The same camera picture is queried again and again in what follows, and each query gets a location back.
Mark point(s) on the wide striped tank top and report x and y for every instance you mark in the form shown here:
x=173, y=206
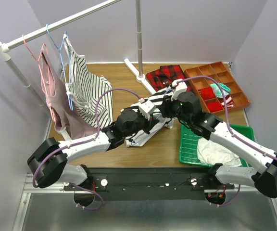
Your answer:
x=157, y=111

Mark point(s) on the mint green sock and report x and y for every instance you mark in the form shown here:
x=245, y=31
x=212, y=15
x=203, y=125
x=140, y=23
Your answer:
x=219, y=88

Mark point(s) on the silver vertical rack pole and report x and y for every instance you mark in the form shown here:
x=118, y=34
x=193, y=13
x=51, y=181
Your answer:
x=139, y=35

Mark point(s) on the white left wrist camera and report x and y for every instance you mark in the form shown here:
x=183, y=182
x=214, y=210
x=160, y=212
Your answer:
x=146, y=108

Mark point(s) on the pink tank top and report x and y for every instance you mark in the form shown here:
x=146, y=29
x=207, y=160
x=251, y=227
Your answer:
x=65, y=118

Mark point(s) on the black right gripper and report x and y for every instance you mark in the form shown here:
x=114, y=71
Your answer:
x=165, y=109

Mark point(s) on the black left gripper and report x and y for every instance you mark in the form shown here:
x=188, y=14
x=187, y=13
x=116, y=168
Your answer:
x=150, y=120

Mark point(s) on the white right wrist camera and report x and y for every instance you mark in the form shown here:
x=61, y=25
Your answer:
x=178, y=87

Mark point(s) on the red folded sock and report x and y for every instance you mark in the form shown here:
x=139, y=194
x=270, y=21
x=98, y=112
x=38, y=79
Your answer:
x=207, y=93

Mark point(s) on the light blue wire hanger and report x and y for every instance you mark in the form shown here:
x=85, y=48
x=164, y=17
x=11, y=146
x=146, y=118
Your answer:
x=141, y=137

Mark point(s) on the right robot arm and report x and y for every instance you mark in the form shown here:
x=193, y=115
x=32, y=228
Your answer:
x=262, y=172

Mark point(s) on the brown wooden compartment organizer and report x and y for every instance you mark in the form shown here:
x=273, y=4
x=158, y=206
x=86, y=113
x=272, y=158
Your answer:
x=206, y=74

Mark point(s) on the pink wire hanger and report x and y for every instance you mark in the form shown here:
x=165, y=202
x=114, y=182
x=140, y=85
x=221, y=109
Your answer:
x=52, y=113

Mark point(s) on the thin striped tank top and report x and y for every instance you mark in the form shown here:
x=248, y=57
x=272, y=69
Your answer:
x=86, y=89

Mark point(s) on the red black plaid shirt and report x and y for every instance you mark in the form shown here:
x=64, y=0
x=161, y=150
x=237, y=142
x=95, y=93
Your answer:
x=164, y=76

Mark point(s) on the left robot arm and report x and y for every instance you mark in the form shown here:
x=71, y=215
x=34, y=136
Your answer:
x=49, y=160

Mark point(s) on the red white striped sock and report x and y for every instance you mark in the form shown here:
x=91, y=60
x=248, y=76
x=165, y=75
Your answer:
x=228, y=101

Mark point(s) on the white rack left post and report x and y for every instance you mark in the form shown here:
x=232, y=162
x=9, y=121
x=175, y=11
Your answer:
x=7, y=59

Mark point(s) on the white rack base foot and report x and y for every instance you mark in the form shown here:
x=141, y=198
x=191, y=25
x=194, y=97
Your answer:
x=138, y=73

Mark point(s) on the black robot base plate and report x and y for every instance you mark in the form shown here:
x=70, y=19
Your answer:
x=152, y=183

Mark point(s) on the white clothes rack rail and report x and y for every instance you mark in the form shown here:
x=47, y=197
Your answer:
x=6, y=47

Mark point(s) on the white crumpled garment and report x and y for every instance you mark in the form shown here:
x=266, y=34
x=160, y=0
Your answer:
x=211, y=153

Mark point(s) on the green plastic tray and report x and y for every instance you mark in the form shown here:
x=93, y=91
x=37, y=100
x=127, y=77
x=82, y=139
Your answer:
x=189, y=141

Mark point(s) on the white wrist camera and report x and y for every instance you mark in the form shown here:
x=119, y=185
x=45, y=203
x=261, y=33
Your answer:
x=178, y=87
x=146, y=108

